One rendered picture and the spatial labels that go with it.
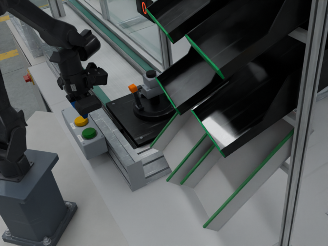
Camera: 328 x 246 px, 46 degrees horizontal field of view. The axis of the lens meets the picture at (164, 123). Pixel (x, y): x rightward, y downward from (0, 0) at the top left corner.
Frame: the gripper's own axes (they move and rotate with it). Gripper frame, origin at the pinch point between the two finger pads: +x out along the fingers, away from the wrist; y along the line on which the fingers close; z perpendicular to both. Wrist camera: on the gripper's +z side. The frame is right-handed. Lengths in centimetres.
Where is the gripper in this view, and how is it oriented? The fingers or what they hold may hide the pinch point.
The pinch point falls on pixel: (82, 108)
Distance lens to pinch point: 109.0
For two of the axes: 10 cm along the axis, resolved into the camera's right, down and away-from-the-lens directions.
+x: 1.0, 7.8, 6.2
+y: -5.0, -5.0, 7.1
